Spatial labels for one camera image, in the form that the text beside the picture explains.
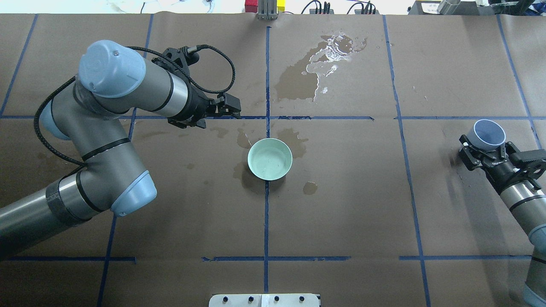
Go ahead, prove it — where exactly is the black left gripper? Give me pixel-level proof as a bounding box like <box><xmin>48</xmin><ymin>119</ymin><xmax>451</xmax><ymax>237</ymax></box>
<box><xmin>167</xmin><ymin>85</ymin><xmax>241</xmax><ymax>129</ymax></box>

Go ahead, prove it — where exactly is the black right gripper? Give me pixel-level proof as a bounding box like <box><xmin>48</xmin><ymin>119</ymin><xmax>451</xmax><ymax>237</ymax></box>
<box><xmin>458</xmin><ymin>135</ymin><xmax>528</xmax><ymax>192</ymax></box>

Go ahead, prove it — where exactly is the blue ceramic cup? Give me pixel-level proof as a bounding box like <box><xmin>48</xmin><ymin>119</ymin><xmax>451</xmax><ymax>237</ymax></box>
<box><xmin>466</xmin><ymin>119</ymin><xmax>506</xmax><ymax>151</ymax></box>

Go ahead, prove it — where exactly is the green ceramic bowl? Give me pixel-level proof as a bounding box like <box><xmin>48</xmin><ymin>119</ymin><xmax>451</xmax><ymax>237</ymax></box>
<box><xmin>247</xmin><ymin>138</ymin><xmax>293</xmax><ymax>181</ymax></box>

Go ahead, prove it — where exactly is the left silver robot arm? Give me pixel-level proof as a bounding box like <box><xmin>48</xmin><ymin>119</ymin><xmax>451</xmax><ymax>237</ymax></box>
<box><xmin>0</xmin><ymin>40</ymin><xmax>241</xmax><ymax>260</ymax></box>

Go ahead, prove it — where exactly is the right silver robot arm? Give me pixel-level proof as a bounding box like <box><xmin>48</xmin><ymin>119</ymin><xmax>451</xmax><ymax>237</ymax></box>
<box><xmin>458</xmin><ymin>135</ymin><xmax>546</xmax><ymax>307</ymax></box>

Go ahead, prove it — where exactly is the yellow block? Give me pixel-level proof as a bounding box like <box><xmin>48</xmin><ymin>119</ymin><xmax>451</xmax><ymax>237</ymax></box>
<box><xmin>276</xmin><ymin>0</ymin><xmax>286</xmax><ymax>12</ymax></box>

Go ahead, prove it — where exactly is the steel cylinder cup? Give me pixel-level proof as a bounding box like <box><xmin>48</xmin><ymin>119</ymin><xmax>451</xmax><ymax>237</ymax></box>
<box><xmin>436</xmin><ymin>0</ymin><xmax>461</xmax><ymax>15</ymax></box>

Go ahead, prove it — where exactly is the black plate with label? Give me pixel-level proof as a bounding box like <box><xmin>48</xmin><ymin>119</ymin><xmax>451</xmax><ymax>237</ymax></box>
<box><xmin>407</xmin><ymin>0</ymin><xmax>480</xmax><ymax>16</ymax></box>

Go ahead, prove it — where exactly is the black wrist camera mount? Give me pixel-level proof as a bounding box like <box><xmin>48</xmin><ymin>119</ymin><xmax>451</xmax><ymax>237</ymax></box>
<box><xmin>509</xmin><ymin>149</ymin><xmax>546</xmax><ymax>191</ymax></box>

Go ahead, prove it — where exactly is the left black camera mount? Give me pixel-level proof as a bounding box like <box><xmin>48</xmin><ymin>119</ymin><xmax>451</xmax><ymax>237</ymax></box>
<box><xmin>151</xmin><ymin>46</ymin><xmax>200</xmax><ymax>75</ymax></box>

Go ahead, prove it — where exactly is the aluminium frame post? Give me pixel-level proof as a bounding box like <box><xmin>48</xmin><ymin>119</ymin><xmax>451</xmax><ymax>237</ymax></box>
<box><xmin>257</xmin><ymin>0</ymin><xmax>279</xmax><ymax>20</ymax></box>

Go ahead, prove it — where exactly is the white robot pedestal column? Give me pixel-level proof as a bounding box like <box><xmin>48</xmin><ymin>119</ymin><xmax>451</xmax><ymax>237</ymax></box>
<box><xmin>208</xmin><ymin>293</ymin><xmax>322</xmax><ymax>307</ymax></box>

